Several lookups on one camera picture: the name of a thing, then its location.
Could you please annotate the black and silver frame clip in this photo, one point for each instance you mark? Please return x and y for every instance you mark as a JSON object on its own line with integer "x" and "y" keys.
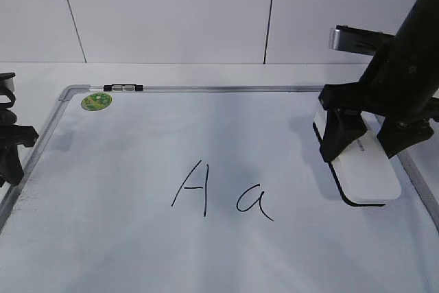
{"x": 123, "y": 88}

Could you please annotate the white board with aluminium frame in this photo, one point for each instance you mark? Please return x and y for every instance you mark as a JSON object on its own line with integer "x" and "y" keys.
{"x": 203, "y": 191}

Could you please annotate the white whiteboard eraser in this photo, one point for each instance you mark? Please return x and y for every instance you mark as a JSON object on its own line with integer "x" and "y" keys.
{"x": 363, "y": 173}

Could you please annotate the round green magnet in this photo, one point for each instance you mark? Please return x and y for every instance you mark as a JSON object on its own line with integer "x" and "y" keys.
{"x": 96, "y": 102}

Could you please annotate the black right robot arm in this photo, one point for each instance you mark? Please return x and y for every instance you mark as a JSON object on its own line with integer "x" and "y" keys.
{"x": 399, "y": 84}

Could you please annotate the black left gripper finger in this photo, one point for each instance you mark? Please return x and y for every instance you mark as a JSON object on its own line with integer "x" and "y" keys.
{"x": 11, "y": 168}

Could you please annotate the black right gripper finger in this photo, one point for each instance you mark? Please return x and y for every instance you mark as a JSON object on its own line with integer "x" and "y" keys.
{"x": 342, "y": 127}
{"x": 395, "y": 136}

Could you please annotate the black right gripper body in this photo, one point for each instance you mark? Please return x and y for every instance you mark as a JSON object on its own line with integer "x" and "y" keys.
{"x": 399, "y": 83}

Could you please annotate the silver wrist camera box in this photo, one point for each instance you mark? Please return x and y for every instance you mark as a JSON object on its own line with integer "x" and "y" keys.
{"x": 357, "y": 41}

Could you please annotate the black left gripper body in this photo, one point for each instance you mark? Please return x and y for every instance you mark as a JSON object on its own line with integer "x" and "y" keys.
{"x": 13, "y": 134}

